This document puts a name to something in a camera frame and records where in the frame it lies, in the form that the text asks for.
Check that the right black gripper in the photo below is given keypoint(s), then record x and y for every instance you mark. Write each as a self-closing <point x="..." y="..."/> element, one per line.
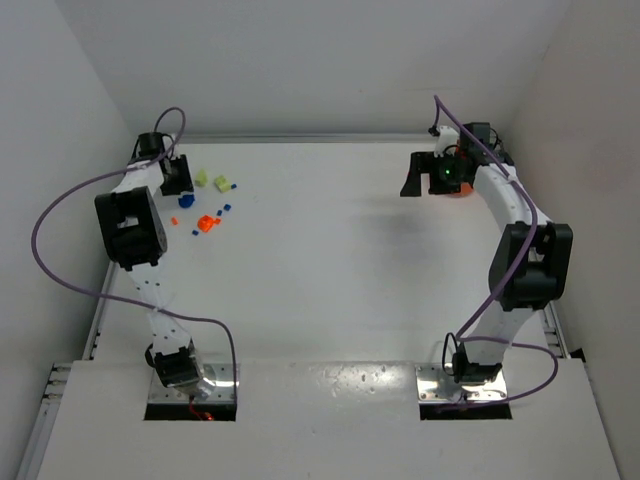
<point x="425" y="163"/>

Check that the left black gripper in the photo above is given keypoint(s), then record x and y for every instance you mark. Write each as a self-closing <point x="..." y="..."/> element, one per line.
<point x="179" y="176"/>

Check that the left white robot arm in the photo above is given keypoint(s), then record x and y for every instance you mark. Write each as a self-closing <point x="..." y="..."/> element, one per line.
<point x="135" y="239"/>

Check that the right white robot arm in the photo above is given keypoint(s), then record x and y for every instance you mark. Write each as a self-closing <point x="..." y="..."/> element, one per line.
<point x="530" y="266"/>

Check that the blue lego piece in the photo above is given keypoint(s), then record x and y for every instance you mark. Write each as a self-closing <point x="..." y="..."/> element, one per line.
<point x="186" y="201"/>

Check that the yellow-green lego brick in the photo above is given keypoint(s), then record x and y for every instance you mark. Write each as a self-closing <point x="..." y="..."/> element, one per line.
<point x="222" y="184"/>
<point x="201" y="178"/>

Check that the orange round divided container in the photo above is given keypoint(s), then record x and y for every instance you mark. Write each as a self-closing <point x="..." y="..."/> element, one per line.
<point x="465" y="190"/>

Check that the orange lego piece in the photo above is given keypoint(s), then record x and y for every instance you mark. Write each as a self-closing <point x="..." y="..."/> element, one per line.
<point x="206" y="223"/>

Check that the white front cover board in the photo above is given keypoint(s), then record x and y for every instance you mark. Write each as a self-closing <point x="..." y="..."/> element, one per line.
<point x="341" y="421"/>

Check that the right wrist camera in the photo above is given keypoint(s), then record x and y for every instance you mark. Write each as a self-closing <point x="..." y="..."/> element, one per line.
<point x="445" y="137"/>

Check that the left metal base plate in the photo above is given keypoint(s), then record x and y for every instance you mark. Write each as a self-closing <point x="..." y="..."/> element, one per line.
<point x="214" y="387"/>

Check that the metal base plate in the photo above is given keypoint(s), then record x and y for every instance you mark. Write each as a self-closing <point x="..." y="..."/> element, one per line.
<point x="436" y="387"/>
<point x="214" y="387"/>

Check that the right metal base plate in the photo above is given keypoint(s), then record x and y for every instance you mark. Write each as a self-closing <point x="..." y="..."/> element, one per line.
<point x="436" y="387"/>

